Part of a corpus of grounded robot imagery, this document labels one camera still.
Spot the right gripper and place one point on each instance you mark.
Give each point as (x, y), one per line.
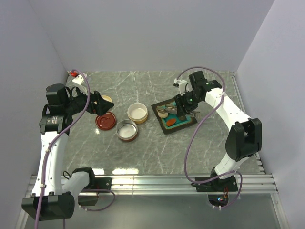
(179, 100)

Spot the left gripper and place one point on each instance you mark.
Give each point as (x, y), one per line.
(102, 106)

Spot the metal tongs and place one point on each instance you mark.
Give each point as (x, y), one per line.
(172, 109)

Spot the red round lid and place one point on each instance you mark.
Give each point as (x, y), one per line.
(106, 121)

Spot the orange food piece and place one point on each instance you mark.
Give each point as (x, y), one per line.
(171, 122)

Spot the beige round bun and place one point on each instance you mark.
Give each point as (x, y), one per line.
(162, 115)

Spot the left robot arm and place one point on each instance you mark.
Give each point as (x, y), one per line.
(51, 199)

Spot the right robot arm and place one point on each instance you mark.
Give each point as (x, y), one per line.
(245, 133)

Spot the cream round lid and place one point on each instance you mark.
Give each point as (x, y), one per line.
(106, 99)

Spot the black teal square tray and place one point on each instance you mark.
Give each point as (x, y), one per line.
(179, 125)

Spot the red steel bowl container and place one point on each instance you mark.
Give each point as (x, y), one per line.
(127, 130)

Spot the cream white bowl container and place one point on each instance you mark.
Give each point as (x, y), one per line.
(138, 113)

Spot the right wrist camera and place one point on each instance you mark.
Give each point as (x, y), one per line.
(181, 84)

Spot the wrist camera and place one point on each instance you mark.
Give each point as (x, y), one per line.
(80, 83)
(181, 84)

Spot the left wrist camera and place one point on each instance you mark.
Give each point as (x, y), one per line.
(80, 83)

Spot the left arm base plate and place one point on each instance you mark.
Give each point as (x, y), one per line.
(99, 184)

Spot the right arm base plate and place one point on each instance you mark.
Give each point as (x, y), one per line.
(218, 185)

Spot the aluminium mounting rail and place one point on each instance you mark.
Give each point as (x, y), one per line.
(177, 184)

